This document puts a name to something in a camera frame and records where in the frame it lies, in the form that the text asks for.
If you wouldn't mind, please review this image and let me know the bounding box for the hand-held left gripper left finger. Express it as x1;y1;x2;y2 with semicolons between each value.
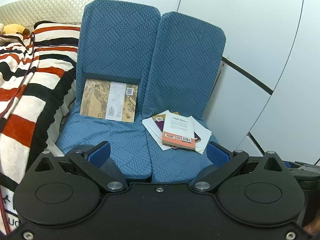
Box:
32;141;129;193

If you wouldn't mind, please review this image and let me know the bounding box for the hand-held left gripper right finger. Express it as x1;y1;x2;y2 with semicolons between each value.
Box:
191;141;288;193

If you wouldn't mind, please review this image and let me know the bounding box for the white paper booklet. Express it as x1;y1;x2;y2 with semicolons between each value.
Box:
189;116;212;155
142;109;175;152

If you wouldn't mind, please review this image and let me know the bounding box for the white and orange book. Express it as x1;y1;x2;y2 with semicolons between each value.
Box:
161;111;196;150

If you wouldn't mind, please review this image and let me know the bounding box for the brown map-print book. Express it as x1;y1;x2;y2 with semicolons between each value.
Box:
79;79;139;123

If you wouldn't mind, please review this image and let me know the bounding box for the purple book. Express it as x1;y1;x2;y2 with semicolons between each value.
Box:
152;112;202;145

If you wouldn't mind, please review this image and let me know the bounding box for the person's right hand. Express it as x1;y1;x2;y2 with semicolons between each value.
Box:
303;216;320;235

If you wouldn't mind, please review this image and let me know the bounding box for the striped fleece blanket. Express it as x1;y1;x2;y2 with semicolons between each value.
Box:
0;21;81;188

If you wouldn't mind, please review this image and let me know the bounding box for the blue textured seat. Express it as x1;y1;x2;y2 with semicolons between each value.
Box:
141;11;234;183
55;0;162;180

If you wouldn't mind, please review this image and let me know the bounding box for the white wardrobe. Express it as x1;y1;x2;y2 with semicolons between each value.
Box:
175;0;320;165

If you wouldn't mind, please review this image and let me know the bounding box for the yellow plush toy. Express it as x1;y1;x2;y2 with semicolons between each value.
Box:
0;23;30;36

